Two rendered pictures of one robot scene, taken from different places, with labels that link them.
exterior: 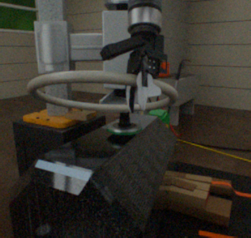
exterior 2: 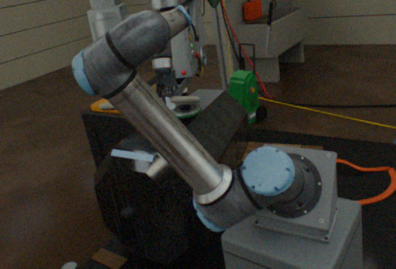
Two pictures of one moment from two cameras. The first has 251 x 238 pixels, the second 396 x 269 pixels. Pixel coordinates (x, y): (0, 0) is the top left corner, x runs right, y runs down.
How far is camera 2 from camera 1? 109 cm
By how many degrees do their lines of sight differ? 7
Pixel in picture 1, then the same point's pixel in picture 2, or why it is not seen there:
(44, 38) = (99, 27)
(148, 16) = (162, 63)
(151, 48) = (167, 79)
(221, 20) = not seen: outside the picture
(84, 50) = not seen: hidden behind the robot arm
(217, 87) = (339, 18)
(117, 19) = not seen: hidden behind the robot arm
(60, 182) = (131, 164)
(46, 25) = (100, 14)
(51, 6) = not seen: outside the picture
